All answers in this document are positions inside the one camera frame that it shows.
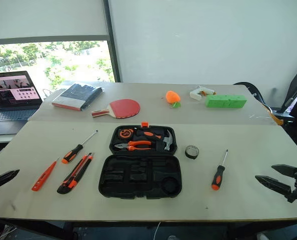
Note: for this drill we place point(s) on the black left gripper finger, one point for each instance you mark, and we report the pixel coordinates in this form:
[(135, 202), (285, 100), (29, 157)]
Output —
[(3, 178)]

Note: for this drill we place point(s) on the orange test pen screwdriver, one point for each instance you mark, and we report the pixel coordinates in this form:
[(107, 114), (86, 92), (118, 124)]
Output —
[(43, 176)]

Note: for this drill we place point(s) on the black orange utility knife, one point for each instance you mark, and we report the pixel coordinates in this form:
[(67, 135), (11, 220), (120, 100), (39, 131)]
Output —
[(74, 175)]

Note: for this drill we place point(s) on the black tool case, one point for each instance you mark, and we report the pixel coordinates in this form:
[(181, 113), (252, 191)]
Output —
[(138, 186)]

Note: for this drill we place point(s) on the black open laptop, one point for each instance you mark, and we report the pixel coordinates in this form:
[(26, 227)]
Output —
[(13, 100)]

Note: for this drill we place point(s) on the black office chair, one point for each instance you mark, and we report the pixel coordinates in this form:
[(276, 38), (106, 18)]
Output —
[(253, 91)]

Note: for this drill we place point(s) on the black electrical tape roll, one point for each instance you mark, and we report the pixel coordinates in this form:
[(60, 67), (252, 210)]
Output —
[(191, 152)]

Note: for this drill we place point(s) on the green rectangular block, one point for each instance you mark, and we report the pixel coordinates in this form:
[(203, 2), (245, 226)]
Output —
[(224, 101)]

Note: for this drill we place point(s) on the white glue gun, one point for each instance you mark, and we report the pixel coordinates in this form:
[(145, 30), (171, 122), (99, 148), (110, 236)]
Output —
[(195, 94)]

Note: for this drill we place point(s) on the orange black tape measure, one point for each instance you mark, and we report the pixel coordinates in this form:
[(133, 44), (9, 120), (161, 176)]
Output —
[(125, 133)]

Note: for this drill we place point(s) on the orange fruit toy green leaf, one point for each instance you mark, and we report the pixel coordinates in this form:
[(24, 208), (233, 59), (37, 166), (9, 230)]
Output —
[(172, 97)]

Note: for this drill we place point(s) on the red table tennis paddle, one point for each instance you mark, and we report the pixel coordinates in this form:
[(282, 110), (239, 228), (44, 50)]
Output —
[(124, 107)]

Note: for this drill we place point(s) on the white roller blind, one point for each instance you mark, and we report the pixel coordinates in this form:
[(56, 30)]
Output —
[(48, 17)]

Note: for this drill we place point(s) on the dark window frame post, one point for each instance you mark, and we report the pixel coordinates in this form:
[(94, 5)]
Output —
[(112, 45)]

